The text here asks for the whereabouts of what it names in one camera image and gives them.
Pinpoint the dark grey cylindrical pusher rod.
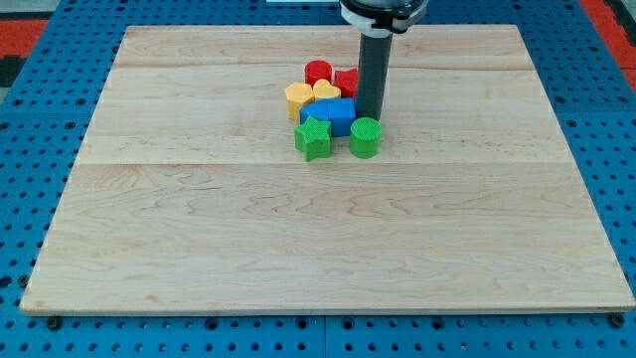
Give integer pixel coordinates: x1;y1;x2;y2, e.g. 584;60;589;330
356;34;393;120

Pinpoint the black white robot wrist mount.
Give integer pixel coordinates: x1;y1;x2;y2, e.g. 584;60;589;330
340;0;428;38

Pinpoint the green cylinder block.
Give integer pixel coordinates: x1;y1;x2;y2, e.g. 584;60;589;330
350;117;383;159

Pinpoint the red star block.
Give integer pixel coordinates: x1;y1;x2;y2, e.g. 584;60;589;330
333;69;359;98

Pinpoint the yellow heart block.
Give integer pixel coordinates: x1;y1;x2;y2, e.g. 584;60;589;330
312;79;341;100

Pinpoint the red cylinder block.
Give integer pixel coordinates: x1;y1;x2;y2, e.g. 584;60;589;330
304;60;333;87

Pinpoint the blue cube block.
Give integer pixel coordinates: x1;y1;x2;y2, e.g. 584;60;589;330
327;97;356;137

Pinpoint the yellow hexagon block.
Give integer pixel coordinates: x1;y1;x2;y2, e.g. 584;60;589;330
284;83;315;120

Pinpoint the green star block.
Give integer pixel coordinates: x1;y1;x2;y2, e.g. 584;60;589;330
294;116;331;161

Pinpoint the light wooden board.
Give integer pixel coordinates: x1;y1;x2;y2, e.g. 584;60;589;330
21;25;635;316

